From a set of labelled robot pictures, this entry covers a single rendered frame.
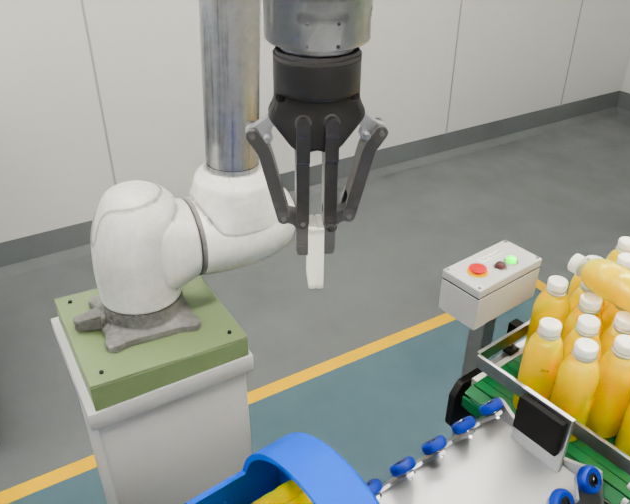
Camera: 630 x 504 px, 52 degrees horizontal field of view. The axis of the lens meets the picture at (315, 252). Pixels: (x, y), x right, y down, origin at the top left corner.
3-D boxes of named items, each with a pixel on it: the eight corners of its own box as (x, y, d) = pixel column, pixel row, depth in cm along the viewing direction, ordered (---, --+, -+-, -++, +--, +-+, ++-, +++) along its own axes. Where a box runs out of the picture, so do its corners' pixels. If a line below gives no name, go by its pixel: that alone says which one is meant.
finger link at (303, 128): (313, 119, 55) (297, 119, 55) (309, 233, 61) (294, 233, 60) (309, 104, 58) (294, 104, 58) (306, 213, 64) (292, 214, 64)
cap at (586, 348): (601, 356, 112) (603, 348, 111) (586, 364, 110) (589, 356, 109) (582, 343, 114) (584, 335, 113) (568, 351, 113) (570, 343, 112)
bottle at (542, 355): (510, 390, 130) (527, 317, 120) (546, 394, 129) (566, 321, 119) (513, 415, 124) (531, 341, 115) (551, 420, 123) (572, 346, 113)
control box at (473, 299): (437, 307, 138) (442, 267, 132) (498, 276, 148) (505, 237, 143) (473, 331, 131) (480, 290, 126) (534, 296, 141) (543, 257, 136)
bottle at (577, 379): (590, 431, 121) (615, 357, 111) (565, 447, 118) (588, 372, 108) (560, 408, 126) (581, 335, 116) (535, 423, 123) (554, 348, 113)
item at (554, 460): (505, 441, 116) (516, 390, 109) (513, 434, 117) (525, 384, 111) (552, 477, 109) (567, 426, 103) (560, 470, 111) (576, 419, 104)
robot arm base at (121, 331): (67, 307, 129) (63, 284, 126) (175, 282, 138) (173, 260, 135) (85, 361, 115) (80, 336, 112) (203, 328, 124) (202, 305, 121)
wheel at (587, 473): (571, 473, 104) (581, 474, 103) (587, 459, 107) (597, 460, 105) (581, 498, 104) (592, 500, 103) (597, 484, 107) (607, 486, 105)
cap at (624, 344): (636, 346, 114) (639, 339, 113) (635, 360, 111) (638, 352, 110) (612, 340, 115) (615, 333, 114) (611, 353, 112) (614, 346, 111)
